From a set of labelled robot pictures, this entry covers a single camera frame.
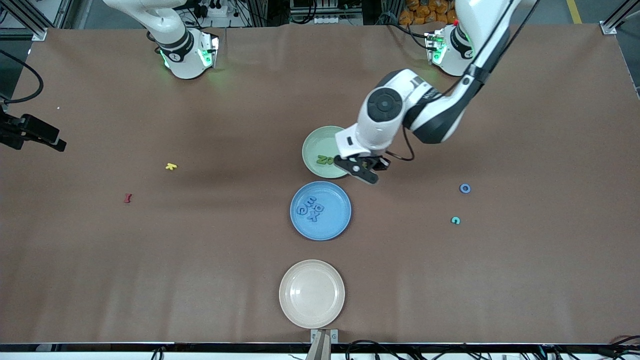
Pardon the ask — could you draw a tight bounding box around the beige plate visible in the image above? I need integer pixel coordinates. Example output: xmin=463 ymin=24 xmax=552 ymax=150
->
xmin=278 ymin=259 xmax=346 ymax=330

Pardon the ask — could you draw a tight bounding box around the aluminium frame profile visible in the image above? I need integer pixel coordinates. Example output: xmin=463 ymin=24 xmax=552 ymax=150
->
xmin=600 ymin=0 xmax=640 ymax=37
xmin=0 ymin=0 xmax=49 ymax=42

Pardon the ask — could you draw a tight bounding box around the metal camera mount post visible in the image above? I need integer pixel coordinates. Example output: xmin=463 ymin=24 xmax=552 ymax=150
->
xmin=305 ymin=328 xmax=339 ymax=360

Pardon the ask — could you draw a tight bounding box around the white power strip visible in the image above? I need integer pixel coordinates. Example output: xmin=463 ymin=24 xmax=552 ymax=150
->
xmin=192 ymin=0 xmax=231 ymax=19
xmin=313 ymin=15 xmax=363 ymax=26

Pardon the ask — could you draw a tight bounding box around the orange fruit pile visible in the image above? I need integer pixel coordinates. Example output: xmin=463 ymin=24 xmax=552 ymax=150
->
xmin=398 ymin=0 xmax=458 ymax=26

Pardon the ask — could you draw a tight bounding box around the blue plate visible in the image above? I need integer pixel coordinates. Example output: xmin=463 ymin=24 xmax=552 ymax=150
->
xmin=289 ymin=180 xmax=352 ymax=242

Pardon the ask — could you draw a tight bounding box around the green plate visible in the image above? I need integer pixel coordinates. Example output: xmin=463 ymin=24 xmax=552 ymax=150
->
xmin=301 ymin=125 xmax=352 ymax=179

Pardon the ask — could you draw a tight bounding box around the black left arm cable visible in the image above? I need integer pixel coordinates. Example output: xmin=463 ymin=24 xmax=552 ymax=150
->
xmin=389 ymin=0 xmax=541 ymax=162

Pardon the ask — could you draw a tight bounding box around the brown paper table cover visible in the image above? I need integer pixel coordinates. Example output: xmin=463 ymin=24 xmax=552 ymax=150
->
xmin=0 ymin=22 xmax=640 ymax=346

